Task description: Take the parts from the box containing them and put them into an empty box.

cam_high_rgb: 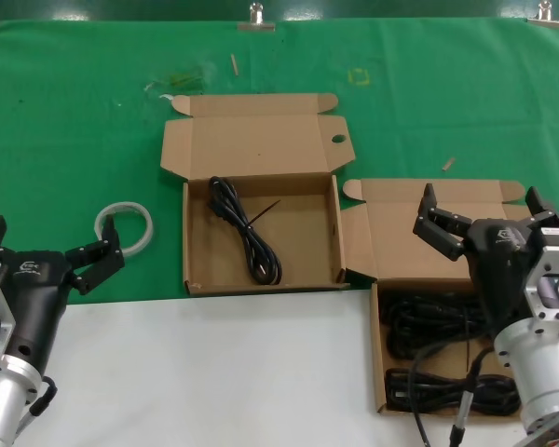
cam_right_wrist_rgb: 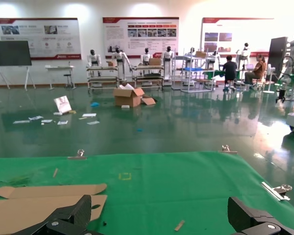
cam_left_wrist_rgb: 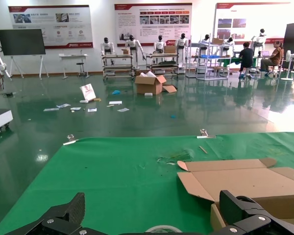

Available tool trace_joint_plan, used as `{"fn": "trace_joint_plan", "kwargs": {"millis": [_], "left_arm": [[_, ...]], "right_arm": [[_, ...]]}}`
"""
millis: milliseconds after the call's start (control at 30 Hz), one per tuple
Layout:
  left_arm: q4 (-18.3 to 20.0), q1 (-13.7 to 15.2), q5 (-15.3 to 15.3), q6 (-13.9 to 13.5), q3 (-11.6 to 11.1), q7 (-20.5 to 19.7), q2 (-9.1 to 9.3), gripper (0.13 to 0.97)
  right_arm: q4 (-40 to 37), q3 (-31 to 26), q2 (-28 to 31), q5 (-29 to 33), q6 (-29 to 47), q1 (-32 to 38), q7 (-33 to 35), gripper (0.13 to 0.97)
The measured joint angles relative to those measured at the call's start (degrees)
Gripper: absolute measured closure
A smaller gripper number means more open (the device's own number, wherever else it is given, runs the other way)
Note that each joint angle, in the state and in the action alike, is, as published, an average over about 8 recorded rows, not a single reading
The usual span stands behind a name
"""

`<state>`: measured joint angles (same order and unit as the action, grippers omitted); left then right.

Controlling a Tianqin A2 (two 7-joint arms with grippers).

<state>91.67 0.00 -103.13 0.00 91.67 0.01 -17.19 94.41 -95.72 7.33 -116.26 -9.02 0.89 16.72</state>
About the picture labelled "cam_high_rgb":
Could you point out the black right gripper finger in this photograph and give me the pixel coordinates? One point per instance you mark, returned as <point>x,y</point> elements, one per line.
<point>547,216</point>
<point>440,230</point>

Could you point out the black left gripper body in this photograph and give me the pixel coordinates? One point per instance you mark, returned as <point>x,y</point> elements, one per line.
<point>32,298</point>

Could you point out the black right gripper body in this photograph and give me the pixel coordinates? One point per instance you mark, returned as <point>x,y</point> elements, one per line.
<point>503,270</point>

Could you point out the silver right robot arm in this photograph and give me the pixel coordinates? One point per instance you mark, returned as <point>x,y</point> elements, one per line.
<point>540,372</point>

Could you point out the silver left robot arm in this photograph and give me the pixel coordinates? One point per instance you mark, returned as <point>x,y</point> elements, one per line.
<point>4,400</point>

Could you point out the brown cardboard box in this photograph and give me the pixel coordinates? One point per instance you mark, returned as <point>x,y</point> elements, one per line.
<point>400,233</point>
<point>298,242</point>

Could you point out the white tape roll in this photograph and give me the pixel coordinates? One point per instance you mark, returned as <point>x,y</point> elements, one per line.
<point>149,227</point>

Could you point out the short wooden piece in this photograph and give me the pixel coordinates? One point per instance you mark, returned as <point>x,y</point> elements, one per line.
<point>448,164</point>

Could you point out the green table cloth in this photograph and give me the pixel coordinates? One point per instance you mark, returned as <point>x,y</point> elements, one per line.
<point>74,139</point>

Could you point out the silver binder clip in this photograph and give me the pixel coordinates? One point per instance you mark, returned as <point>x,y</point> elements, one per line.
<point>256,27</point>
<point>546,22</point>

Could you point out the clear plastic bag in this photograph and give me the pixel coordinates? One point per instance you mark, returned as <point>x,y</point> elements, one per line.
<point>184,79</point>

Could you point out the thin wooden stick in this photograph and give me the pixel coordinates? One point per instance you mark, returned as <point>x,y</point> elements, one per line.
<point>234,65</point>

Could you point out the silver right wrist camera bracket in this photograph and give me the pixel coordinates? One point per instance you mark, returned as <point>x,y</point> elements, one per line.
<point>535,302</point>

